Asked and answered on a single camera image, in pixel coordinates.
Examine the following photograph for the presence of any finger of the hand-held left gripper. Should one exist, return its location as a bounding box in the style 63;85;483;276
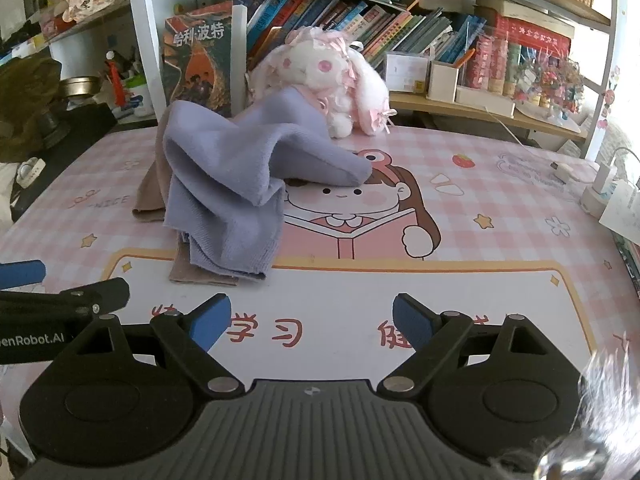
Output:
0;260;47;291
60;277;131;315

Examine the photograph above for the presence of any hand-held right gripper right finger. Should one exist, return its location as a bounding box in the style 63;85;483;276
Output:
377;294;553;396

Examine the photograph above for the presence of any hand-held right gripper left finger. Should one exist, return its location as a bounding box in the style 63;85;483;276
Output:
75;294;246;396

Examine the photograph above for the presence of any purple and brown sweater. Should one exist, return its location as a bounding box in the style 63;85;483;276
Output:
131;87;373;287

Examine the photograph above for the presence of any small white gadget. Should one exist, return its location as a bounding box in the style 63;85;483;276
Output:
17;156;46;183

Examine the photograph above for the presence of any black side table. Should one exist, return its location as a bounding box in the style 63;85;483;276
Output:
0;102;118;163

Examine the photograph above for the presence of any dark fuzzy hat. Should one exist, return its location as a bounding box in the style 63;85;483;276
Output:
0;57;63;108

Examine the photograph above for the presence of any metal bowl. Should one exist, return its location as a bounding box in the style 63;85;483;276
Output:
59;76;102;99

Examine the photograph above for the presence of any white cup with green lid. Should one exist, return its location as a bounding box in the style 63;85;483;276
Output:
122;74;154;117

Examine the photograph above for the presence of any white charger plug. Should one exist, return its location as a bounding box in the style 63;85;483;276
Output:
550;161;578;184

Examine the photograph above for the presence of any white power adapter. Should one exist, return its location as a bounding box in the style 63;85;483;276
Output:
580;147;623;221

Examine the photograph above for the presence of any white flat tray box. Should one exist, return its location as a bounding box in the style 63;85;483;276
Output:
455;84;517;117

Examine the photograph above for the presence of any white paper sheet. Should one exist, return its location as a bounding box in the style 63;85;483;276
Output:
599;179;640;248

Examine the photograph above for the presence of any white shelf unit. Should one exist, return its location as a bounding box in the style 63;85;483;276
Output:
0;0;621;161

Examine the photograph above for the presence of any white pen holder box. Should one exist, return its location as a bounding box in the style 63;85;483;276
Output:
426;60;459;104

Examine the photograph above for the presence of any large illustrated boxed book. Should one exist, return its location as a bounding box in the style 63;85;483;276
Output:
161;1;249;118

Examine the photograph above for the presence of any white pink plush bunny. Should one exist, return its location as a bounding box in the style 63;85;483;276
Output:
248;27;397;138

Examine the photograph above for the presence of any colourful flower ornament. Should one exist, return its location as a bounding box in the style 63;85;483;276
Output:
517;52;586;121

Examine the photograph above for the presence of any row of red books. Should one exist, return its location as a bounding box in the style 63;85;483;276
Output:
472;0;573;96

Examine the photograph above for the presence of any row of shelf books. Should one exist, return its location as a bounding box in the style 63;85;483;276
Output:
245;0;488;68

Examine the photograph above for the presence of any white cable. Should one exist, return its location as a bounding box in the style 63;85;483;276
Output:
482;105;601;181

